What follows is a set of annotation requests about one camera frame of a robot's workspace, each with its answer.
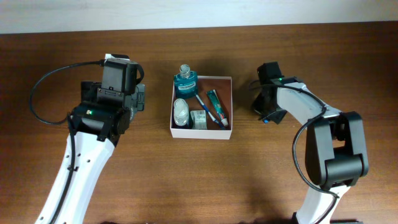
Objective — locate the teal mouthwash bottle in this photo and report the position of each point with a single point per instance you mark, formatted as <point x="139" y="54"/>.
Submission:
<point x="185" y="82"/>

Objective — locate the green toothpaste tube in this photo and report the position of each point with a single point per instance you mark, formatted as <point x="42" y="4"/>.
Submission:
<point x="213" y="97"/>

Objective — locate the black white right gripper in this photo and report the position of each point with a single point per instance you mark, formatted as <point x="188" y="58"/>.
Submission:
<point x="276" y="117"/>

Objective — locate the white square cardboard box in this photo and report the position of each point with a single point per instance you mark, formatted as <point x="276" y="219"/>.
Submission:
<point x="223" y="87"/>

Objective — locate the green white soap packet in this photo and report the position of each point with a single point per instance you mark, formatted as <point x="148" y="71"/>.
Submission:
<point x="199" y="119"/>

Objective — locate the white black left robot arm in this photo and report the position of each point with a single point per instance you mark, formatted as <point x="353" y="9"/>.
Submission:
<point x="106" y="110"/>

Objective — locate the blue white toothbrush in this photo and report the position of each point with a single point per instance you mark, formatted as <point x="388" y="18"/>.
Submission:
<point x="209" y="113"/>

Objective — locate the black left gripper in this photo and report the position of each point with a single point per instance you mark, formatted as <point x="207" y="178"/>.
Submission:
<point x="139" y="98"/>

